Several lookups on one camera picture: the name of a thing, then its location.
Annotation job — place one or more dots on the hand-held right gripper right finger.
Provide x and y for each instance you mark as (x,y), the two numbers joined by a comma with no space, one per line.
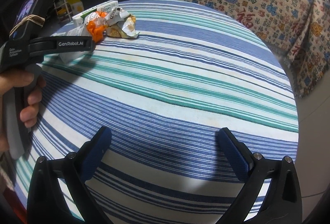
(232,151)

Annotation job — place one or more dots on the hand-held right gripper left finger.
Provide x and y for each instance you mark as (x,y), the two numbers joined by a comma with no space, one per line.
(96,151)

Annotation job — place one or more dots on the white plastic wrapper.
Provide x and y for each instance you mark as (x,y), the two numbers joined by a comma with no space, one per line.
(73,56)

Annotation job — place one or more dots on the small orange wrapper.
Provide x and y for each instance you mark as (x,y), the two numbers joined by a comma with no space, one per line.
(96,29)

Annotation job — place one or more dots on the green white box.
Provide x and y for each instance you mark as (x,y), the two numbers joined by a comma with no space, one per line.
(103,8)

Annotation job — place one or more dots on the silver foil wrapper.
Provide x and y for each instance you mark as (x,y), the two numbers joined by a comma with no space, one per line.
(116,15)

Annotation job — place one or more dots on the gold foil snack wrapper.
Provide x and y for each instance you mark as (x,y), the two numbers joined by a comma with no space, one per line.
(123,29)

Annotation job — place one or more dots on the person's left hand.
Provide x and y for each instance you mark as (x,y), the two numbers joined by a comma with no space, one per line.
(34,92)

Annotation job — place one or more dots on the yellow box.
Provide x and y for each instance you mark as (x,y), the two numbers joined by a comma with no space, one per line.
(74,4)

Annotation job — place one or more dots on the striped blue green tablecloth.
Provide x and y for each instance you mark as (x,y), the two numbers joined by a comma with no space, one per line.
(167,89)

